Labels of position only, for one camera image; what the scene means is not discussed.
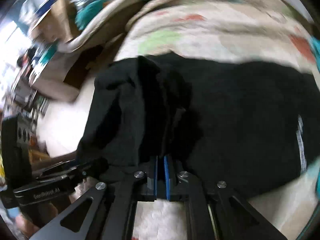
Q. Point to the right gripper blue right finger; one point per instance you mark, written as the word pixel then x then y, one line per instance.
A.
pixel 171 179

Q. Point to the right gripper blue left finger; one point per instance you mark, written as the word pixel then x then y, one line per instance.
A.
pixel 152 178

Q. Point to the black pants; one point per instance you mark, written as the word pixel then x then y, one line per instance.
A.
pixel 254 125

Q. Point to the person's left hand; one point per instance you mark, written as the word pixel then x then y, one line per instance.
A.
pixel 32 218

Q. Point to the beige rolled blanket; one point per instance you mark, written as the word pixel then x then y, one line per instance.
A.
pixel 106 25

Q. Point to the patterned quilted bed cover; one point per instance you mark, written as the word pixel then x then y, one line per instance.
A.
pixel 228 31

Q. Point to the teal fleece blanket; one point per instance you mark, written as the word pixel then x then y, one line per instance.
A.
pixel 315 55

